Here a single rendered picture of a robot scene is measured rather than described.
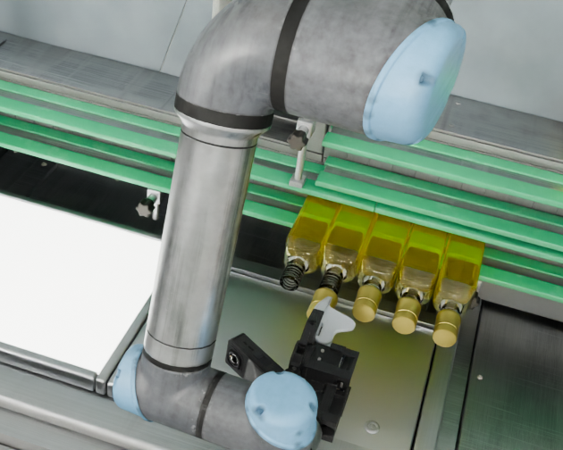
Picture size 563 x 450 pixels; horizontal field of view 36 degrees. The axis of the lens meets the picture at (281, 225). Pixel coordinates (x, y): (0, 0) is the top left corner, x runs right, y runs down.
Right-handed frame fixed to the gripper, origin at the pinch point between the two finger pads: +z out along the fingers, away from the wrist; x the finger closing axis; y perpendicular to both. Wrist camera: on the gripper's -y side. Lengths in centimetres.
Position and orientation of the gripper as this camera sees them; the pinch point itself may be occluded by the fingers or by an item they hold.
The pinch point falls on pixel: (320, 312)
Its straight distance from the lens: 123.5
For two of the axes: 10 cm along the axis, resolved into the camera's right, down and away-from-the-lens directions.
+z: 3.0, -5.6, 7.7
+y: 9.5, 2.7, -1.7
